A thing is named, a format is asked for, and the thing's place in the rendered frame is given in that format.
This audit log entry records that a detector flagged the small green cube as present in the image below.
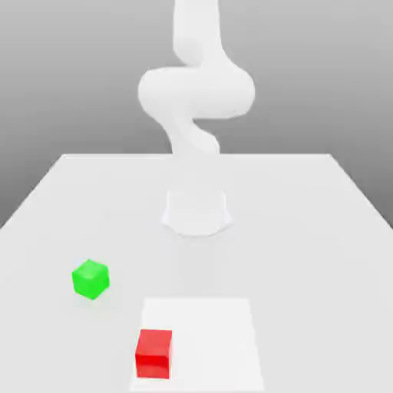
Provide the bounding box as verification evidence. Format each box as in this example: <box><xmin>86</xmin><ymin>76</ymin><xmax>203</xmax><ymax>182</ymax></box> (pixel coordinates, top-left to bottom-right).
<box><xmin>71</xmin><ymin>258</ymin><xmax>111</xmax><ymax>301</ymax></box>

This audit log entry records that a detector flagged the small red cube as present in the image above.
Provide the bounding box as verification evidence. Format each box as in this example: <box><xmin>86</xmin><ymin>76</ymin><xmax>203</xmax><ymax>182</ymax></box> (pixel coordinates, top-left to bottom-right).
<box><xmin>134</xmin><ymin>329</ymin><xmax>173</xmax><ymax>381</ymax></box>

